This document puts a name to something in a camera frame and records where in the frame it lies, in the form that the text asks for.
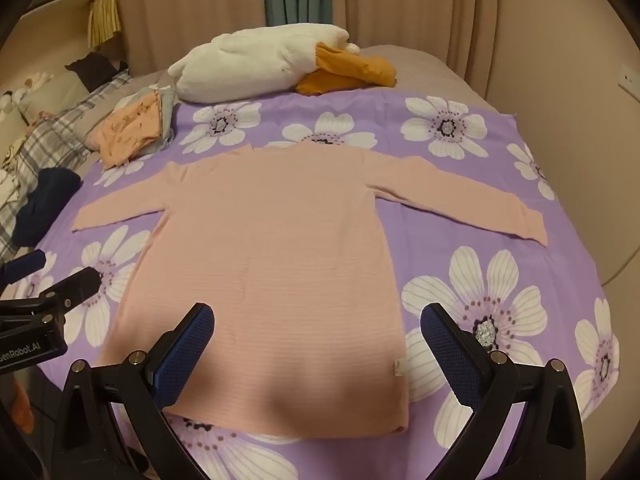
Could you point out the black cloth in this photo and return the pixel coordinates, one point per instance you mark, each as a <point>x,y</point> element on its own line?
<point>97,70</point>

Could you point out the beige curtain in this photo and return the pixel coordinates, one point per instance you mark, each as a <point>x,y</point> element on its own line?
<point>415,5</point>

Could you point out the yellow striped hanging cloth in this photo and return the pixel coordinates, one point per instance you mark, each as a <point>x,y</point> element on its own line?
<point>104,17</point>

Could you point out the plaid cloth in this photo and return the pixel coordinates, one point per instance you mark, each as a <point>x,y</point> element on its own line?
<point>60,130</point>

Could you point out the purple floral blanket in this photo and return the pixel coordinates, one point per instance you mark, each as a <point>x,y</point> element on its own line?
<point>380,115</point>

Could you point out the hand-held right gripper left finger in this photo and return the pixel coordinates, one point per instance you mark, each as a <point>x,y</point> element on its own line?
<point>187,347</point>

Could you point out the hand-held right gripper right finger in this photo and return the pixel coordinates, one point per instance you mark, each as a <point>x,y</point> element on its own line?
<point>447,355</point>

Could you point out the dark navy cloth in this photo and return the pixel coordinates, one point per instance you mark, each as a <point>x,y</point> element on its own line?
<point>47,195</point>

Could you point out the beige bed sheet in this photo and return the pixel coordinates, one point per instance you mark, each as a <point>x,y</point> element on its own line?
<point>430,75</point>

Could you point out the pink knit sweater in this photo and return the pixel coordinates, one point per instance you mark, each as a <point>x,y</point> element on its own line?
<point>280,240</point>

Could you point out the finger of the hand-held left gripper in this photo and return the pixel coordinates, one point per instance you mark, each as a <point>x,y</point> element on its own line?
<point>27,262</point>
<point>75,285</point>

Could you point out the orange printed folded garment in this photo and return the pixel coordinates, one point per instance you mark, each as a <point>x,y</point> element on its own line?
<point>125,130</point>

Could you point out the white goose plush toy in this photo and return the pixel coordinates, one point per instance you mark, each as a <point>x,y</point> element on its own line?
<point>240,62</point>

